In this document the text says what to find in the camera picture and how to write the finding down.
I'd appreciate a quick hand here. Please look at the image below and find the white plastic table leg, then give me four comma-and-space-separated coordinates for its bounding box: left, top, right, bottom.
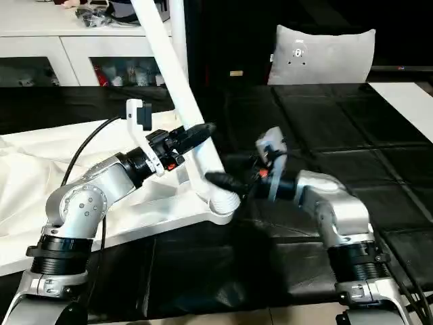
168, 0, 190, 82
130, 0, 242, 212

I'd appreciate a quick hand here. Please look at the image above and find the black cabinet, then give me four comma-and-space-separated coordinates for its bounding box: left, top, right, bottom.
184, 0, 279, 85

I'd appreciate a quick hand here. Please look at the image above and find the white cabinet with glass doors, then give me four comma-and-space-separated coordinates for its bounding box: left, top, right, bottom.
0, 5, 173, 87

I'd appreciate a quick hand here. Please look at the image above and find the black work mat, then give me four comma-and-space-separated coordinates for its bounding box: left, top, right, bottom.
0, 81, 433, 319

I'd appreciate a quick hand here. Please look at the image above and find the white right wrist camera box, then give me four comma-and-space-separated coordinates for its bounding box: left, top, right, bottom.
256, 127, 290, 202

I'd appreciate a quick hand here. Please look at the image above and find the white plastic table top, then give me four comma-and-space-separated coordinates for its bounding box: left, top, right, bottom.
0, 115, 241, 277

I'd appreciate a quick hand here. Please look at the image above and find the grey cushion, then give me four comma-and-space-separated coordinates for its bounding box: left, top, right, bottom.
267, 25, 377, 85

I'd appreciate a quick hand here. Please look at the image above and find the dark gear on cabinet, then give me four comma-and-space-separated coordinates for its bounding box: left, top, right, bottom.
74, 0, 170, 28

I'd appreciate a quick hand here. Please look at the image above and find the white board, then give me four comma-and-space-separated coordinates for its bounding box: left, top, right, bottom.
369, 81, 433, 123

